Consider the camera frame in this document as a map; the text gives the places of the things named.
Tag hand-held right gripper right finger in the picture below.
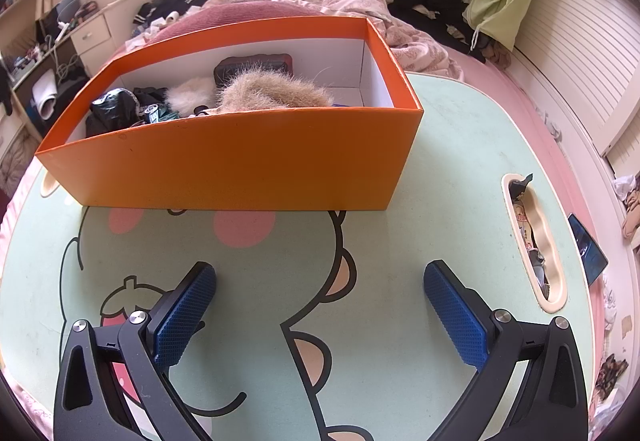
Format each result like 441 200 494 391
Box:
423 260 590 441

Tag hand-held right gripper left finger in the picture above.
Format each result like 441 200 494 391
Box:
54 261 218 441

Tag orange cardboard box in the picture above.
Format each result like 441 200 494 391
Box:
35 16 425 212

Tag black toy car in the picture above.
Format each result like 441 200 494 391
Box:
140 104 173 124

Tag white fluffy scrunchie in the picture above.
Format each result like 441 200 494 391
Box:
165 76 221 116

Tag black plastic bag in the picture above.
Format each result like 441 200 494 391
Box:
90 88 141 127

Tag brown fluffy scrunchie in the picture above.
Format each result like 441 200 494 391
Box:
216 71 335 112

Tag cartoon printed desktop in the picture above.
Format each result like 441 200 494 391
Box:
0 71 608 441

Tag pile of small trinkets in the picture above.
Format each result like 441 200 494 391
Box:
509 176 551 294

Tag smartphone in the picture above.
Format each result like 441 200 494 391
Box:
567 214 609 286

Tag white drawer cabinet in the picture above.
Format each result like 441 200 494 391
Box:
70 0 151 77

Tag black and white clothes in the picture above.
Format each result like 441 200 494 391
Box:
132 0 211 29

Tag pink floral blanket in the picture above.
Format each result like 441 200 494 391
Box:
207 0 466 82

